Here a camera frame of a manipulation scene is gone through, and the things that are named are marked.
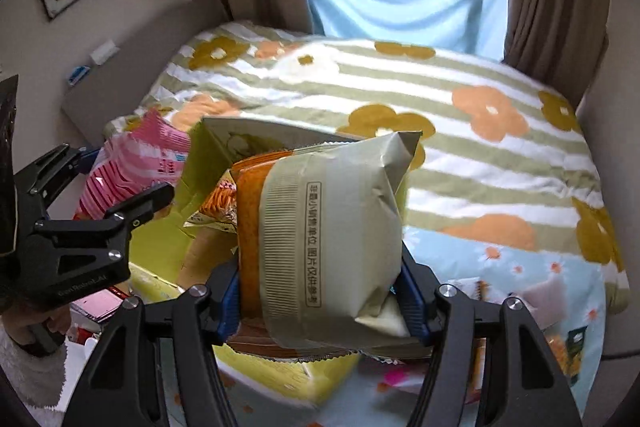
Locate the gold foil snack bag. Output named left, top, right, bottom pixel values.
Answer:
left=546, top=326, right=588, bottom=386

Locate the pink striped snack bag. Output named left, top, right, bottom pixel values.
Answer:
left=74, top=109, right=191, bottom=220

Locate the cheese stick snack bag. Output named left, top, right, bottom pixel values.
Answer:
left=183, top=170, right=238, bottom=234

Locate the beige and orange snack bag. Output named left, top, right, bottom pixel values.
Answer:
left=230, top=132, right=428, bottom=360

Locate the person's left hand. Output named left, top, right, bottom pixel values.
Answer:
left=1, top=303, right=72, bottom=361

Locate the yellow-green cardboard box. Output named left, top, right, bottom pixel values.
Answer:
left=127, top=117, right=359, bottom=407

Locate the light blue daisy tablecloth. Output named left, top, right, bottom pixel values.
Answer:
left=159, top=225, right=606, bottom=427

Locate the blue box on headboard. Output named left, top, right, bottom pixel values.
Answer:
left=67, top=65, right=91, bottom=87

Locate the grey bed headboard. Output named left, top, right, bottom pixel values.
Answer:
left=62, top=0, right=227, bottom=145

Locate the white box on headboard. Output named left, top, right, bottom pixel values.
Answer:
left=90, top=40, right=119, bottom=66

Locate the floral striped duvet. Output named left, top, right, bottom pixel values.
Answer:
left=104, top=22, right=630, bottom=313

